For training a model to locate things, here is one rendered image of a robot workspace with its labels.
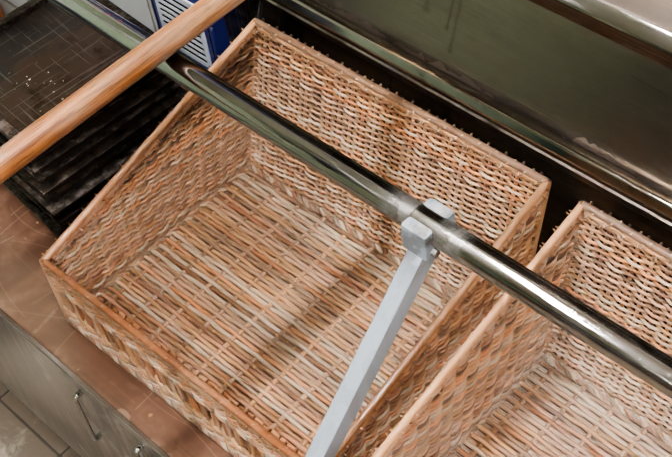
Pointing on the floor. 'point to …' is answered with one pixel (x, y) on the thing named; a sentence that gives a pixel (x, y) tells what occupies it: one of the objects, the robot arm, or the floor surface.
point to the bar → (319, 151)
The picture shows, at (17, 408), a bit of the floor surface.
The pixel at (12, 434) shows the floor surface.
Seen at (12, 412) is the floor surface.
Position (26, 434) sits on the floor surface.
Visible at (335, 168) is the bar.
